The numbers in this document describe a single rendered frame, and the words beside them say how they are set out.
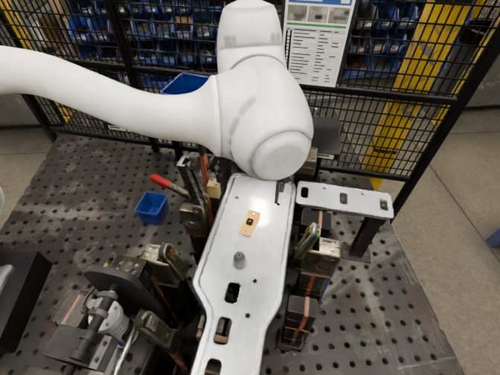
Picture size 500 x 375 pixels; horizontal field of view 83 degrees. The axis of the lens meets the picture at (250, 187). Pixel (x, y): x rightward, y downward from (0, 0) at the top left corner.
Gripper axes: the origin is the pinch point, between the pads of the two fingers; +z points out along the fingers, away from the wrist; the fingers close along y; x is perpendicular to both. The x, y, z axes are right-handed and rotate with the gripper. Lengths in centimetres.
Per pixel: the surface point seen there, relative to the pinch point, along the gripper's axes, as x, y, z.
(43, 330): -33, -60, 44
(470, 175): 153, 154, 115
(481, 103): 237, 176, 95
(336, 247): -5.4, 23.4, 9.5
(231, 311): -24.7, 0.9, 13.8
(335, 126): 49, 23, 11
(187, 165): -0.4, -15.4, -6.6
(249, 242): -6.1, 1.1, 13.9
